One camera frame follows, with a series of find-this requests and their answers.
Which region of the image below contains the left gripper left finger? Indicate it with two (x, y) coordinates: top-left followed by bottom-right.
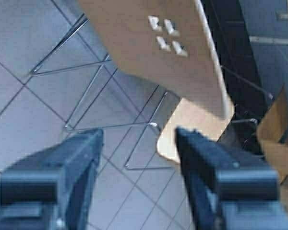
(0, 128), (104, 230)

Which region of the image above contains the wooden chair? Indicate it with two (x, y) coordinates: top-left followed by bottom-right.
(256, 87), (288, 179)
(19, 0), (259, 171)

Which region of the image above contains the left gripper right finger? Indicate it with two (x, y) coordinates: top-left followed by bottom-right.
(175, 126), (288, 230)

